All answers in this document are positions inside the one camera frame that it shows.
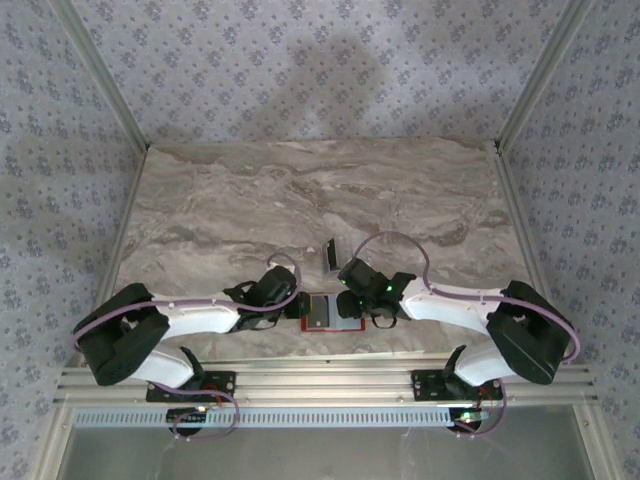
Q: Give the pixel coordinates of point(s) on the red card holder clear sleeves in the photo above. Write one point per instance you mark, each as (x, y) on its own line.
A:
(350, 324)

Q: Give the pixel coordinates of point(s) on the black credit card gold print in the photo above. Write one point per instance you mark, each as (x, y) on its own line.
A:
(322, 311)

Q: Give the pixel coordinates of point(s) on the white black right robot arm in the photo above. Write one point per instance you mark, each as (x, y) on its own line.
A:
(450, 305)

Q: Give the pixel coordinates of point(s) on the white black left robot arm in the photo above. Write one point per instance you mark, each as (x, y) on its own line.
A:
(200, 317)

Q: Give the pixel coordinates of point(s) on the aluminium mounting beam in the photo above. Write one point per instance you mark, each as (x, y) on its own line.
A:
(320, 380)

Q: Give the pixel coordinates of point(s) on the black controller board green light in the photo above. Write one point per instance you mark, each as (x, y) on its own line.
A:
(467, 419)
(187, 416)

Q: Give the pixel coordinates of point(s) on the grey metal panel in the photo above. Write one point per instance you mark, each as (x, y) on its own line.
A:
(320, 457)

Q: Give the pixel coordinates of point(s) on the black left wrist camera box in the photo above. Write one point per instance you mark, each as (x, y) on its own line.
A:
(277, 285)

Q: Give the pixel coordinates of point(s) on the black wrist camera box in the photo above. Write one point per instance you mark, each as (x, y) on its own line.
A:
(277, 285)
(360, 275)

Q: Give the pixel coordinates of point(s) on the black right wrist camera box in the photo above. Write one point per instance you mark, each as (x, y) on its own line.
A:
(360, 275)

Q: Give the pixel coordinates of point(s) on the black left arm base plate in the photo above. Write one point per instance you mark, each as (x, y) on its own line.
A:
(225, 382)

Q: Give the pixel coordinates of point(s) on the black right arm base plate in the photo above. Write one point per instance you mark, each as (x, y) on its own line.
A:
(425, 385)

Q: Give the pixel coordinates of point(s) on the aluminium table edge rail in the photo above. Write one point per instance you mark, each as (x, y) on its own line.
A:
(520, 225)
(122, 240)

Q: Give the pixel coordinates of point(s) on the aluminium frame leg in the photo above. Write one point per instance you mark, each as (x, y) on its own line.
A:
(595, 445)
(52, 445)

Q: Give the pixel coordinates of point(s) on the aluminium frame post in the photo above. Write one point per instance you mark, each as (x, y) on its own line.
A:
(105, 80)
(542, 75)

